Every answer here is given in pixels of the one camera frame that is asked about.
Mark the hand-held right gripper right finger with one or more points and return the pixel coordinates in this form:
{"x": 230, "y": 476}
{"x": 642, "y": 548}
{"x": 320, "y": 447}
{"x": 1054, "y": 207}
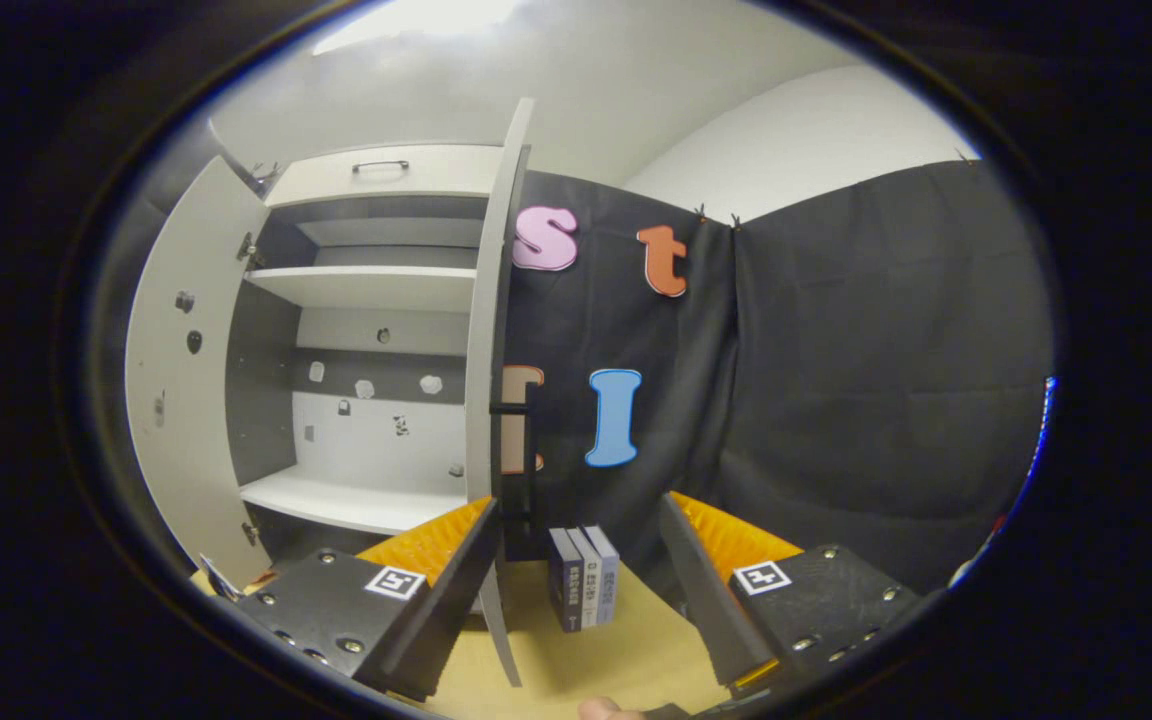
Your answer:
{"x": 711, "y": 600}

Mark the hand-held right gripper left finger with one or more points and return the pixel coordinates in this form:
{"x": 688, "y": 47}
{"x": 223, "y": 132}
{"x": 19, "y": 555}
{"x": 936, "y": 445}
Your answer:
{"x": 441, "y": 600}

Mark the white cabinet door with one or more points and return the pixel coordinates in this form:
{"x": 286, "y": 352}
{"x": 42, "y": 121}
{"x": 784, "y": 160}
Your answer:
{"x": 484, "y": 350}
{"x": 186, "y": 420}

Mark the metal door hinge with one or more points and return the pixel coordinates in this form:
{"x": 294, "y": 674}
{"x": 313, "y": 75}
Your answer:
{"x": 249, "y": 250}
{"x": 250, "y": 533}

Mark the white and grey cabinet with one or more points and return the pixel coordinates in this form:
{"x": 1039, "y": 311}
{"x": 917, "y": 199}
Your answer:
{"x": 261, "y": 400}

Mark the white cabinet shelf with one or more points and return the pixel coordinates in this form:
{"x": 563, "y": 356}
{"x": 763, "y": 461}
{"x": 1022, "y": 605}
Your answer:
{"x": 376, "y": 288}

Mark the pale blue book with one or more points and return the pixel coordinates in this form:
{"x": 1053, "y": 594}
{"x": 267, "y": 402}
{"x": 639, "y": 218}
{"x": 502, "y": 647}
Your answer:
{"x": 606, "y": 575}

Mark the dark navy book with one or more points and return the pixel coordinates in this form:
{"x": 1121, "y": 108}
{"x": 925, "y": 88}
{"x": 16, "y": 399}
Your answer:
{"x": 564, "y": 585}

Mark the white book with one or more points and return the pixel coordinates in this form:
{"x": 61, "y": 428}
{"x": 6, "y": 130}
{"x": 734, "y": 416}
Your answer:
{"x": 586, "y": 580}

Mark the black backdrop cloth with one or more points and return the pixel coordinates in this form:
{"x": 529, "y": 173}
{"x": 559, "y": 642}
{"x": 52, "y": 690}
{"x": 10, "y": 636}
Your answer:
{"x": 836, "y": 380}

